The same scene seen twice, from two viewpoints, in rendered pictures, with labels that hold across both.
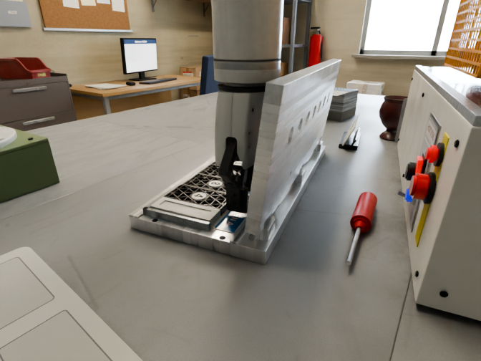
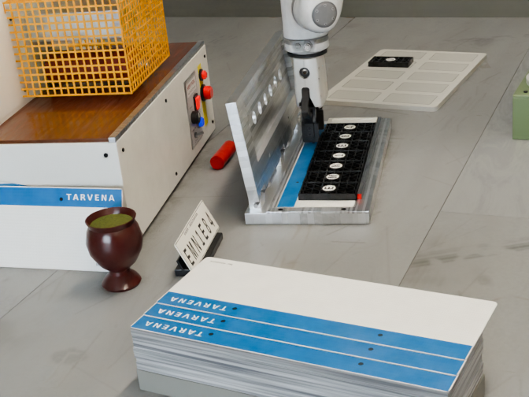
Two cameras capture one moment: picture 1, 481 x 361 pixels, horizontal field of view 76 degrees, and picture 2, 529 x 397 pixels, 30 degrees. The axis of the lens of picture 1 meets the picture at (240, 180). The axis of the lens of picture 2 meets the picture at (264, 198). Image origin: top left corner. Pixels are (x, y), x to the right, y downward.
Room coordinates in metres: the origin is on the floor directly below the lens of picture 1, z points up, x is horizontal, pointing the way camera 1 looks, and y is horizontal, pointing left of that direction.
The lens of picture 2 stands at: (2.17, -0.42, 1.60)
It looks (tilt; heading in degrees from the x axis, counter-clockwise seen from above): 24 degrees down; 170
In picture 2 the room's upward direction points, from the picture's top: 6 degrees counter-clockwise
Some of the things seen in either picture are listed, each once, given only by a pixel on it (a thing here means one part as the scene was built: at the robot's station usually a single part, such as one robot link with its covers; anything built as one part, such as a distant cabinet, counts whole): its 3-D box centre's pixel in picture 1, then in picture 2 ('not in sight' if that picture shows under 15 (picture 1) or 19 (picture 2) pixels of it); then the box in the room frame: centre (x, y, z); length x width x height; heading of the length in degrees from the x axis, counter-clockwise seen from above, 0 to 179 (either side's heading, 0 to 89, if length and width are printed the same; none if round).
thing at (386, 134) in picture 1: (394, 118); (116, 250); (0.83, -0.42, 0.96); 0.09 x 0.09 x 0.11
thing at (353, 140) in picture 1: (351, 137); (198, 249); (0.79, -0.29, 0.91); 0.13 x 0.04 x 0.03; 157
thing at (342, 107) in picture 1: (298, 98); (303, 360); (1.20, -0.22, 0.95); 0.40 x 0.13 x 0.09; 51
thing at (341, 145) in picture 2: (227, 175); (342, 148); (0.51, 0.02, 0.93); 0.10 x 0.05 x 0.01; 66
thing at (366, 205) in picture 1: (359, 225); (230, 146); (0.36, -0.17, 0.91); 0.18 x 0.03 x 0.03; 152
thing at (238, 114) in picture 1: (246, 119); (308, 74); (0.41, -0.01, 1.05); 0.10 x 0.07 x 0.11; 157
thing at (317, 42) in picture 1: (316, 50); not in sight; (4.02, -0.91, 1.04); 0.18 x 0.15 x 0.50; 56
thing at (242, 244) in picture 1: (251, 172); (324, 162); (0.54, -0.02, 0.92); 0.44 x 0.21 x 0.04; 157
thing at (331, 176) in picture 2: not in sight; (332, 179); (0.64, -0.03, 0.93); 0.10 x 0.05 x 0.01; 66
